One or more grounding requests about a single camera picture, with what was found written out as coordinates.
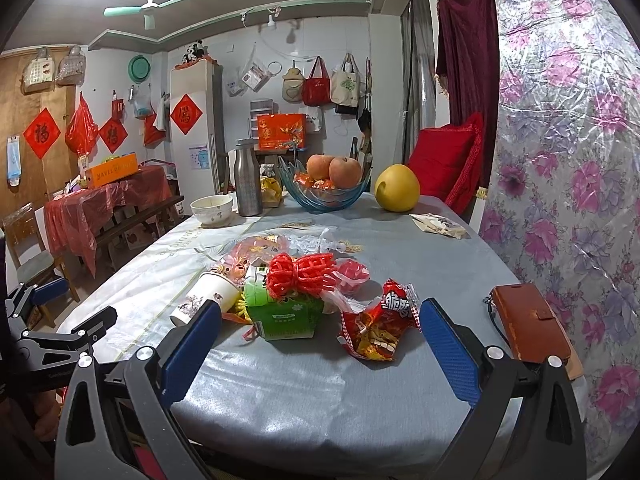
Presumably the white paper cup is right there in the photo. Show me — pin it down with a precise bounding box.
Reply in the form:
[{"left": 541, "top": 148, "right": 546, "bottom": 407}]
[{"left": 169, "top": 272, "right": 241, "bottom": 326}]

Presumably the red snack bag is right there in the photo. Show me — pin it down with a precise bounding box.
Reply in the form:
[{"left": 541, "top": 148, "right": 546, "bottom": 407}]
[{"left": 337, "top": 280, "right": 421, "bottom": 362}]

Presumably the pink floral plastic bag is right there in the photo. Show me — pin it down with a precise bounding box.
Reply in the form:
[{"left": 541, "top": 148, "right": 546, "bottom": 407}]
[{"left": 208, "top": 234, "right": 290, "bottom": 285}]

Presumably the green box with red bow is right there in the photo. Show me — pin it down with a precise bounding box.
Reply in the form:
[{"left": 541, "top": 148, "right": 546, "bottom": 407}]
[{"left": 243, "top": 252, "right": 336, "bottom": 341}]

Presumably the white tissue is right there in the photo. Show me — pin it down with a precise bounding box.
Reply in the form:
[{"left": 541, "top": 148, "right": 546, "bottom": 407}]
[{"left": 285, "top": 229, "right": 363, "bottom": 256}]

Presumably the brown leather wallet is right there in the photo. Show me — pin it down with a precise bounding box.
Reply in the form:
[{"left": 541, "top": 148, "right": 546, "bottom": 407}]
[{"left": 487, "top": 284, "right": 584, "bottom": 380}]

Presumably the wooden chair grey seat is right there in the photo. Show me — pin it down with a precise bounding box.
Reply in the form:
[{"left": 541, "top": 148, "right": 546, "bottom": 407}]
[{"left": 1, "top": 203, "right": 80, "bottom": 304}]

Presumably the grey white tablecloth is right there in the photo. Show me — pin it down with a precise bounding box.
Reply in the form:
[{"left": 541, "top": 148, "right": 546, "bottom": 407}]
[{"left": 61, "top": 195, "right": 515, "bottom": 476}]

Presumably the white snack packet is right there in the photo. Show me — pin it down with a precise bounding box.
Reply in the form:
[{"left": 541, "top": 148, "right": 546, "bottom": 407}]
[{"left": 410, "top": 214, "right": 468, "bottom": 240}]

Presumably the wooden bench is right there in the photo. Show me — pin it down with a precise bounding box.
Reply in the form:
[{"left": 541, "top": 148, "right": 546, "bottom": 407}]
[{"left": 96, "top": 195, "right": 184, "bottom": 272}]

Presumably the red covered side table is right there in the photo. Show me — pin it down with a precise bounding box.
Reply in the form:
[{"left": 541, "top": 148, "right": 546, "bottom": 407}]
[{"left": 43, "top": 165, "right": 172, "bottom": 276}]

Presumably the white ceramic bowl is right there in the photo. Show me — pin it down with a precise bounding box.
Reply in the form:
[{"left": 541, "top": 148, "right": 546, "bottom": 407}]
[{"left": 190, "top": 194, "right": 233, "bottom": 228}]

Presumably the yellow pomelo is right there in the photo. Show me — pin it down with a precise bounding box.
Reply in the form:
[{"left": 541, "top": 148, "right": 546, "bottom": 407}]
[{"left": 374, "top": 164, "right": 420, "bottom": 212}]

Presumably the floral plastic sheet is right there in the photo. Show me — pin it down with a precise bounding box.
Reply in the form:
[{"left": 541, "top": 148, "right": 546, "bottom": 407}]
[{"left": 480, "top": 0, "right": 639, "bottom": 476}]

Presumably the yellow bag behind thermos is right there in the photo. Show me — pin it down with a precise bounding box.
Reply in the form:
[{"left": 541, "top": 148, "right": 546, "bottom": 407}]
[{"left": 260, "top": 177, "right": 282, "bottom": 208}]

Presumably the red cushion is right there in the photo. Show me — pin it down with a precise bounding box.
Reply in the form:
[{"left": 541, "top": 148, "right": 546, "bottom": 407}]
[{"left": 408, "top": 113, "right": 484, "bottom": 214}]

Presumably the orange long box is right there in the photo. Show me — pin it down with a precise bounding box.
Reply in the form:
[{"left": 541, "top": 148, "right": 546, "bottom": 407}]
[{"left": 86, "top": 153, "right": 138, "bottom": 188}]

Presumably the blue glass fruit bowl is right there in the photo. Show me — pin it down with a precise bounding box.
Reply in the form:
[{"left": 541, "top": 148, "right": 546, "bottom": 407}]
[{"left": 276, "top": 157, "right": 371, "bottom": 214}]

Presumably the steel thermos bottle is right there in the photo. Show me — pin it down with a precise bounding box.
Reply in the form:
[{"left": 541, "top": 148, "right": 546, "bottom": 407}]
[{"left": 233, "top": 138, "right": 262, "bottom": 217}]

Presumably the white refrigerator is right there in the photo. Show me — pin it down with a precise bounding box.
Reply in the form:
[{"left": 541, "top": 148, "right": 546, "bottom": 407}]
[{"left": 170, "top": 58, "right": 227, "bottom": 216}]

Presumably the red fu paper on door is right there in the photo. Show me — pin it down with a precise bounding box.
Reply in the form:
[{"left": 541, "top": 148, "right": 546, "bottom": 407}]
[{"left": 23, "top": 107, "right": 61, "bottom": 159}]

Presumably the red fu paper on fridge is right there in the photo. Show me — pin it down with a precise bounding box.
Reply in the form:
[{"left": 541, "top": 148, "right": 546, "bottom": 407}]
[{"left": 170, "top": 94, "right": 203, "bottom": 136}]

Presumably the red gift box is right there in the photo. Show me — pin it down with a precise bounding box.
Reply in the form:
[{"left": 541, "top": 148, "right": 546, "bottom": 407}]
[{"left": 257, "top": 114, "right": 306, "bottom": 151}]

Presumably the white green tote bag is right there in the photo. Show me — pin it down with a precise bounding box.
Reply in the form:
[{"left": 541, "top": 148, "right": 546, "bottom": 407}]
[{"left": 330, "top": 53, "right": 360, "bottom": 108}]

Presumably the red tote bag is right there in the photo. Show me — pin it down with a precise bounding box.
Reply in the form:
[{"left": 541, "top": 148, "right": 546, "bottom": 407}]
[{"left": 302, "top": 56, "right": 331, "bottom": 106}]

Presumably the ceiling fan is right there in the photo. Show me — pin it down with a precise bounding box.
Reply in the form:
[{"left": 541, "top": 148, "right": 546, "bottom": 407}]
[{"left": 103, "top": 0, "right": 189, "bottom": 30}]

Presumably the red plastic bag on wall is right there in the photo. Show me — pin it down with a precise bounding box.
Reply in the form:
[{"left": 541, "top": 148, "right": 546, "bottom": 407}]
[{"left": 65, "top": 94, "right": 99, "bottom": 156}]

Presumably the green plate on wall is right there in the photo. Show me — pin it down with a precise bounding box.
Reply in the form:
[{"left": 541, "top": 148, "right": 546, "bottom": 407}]
[{"left": 127, "top": 54, "right": 152, "bottom": 84}]

